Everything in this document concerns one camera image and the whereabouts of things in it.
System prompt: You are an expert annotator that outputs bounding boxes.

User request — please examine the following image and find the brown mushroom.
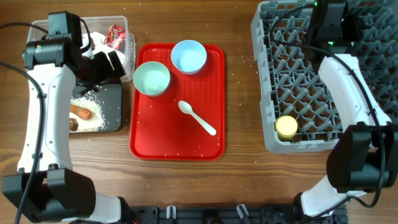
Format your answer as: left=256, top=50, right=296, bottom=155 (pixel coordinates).
left=69, top=118, right=78, bottom=131

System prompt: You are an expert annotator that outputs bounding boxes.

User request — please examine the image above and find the white rice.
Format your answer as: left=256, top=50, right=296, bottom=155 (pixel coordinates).
left=69, top=90, right=123, bottom=133

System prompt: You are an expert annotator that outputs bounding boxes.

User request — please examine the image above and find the yellow plastic cup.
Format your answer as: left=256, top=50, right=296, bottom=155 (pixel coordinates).
left=275, top=115, right=298, bottom=141

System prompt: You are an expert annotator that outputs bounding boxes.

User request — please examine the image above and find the white napkin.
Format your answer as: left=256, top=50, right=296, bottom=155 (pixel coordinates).
left=82, top=32, right=126, bottom=64

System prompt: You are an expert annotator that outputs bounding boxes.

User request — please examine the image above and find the left black cable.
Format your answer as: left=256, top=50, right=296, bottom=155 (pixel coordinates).
left=0, top=17, right=94, bottom=224

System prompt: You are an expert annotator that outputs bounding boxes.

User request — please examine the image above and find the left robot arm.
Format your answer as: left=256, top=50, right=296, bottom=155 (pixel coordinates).
left=1, top=11, right=135, bottom=223

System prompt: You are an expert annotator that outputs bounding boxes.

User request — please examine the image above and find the mint green bowl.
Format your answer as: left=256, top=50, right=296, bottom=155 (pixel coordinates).
left=133, top=61, right=171, bottom=96

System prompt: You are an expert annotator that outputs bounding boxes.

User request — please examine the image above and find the grey dishwasher rack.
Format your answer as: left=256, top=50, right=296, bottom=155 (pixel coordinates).
left=251, top=1, right=397, bottom=153

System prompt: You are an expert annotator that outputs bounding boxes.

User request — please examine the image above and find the orange carrot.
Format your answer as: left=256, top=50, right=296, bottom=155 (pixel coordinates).
left=70, top=105, right=93, bottom=121

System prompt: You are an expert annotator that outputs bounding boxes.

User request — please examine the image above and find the light blue bowl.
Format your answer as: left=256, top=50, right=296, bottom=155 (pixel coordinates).
left=170, top=40, right=207, bottom=75

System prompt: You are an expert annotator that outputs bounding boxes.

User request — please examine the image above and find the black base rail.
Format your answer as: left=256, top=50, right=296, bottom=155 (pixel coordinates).
left=130, top=204, right=348, bottom=224

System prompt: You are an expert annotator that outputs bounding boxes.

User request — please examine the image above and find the clear plastic bin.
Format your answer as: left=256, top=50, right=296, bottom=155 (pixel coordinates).
left=22, top=11, right=135, bottom=82

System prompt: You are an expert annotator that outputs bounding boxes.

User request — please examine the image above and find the red snack wrapper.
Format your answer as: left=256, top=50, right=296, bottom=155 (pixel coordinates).
left=104, top=24, right=126, bottom=50

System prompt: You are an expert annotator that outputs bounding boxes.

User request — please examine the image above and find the red serving tray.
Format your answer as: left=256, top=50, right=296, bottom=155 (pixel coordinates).
left=129, top=43, right=226, bottom=161

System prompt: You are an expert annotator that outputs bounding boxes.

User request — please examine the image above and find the white plastic spoon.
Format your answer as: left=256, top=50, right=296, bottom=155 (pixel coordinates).
left=178, top=100, right=217, bottom=136

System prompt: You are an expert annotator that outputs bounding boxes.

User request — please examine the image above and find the black plastic tray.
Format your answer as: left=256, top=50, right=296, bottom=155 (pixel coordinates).
left=70, top=83, right=123, bottom=133

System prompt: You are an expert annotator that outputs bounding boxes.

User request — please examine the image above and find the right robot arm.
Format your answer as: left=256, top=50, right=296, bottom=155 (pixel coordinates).
left=296, top=1, right=397, bottom=222

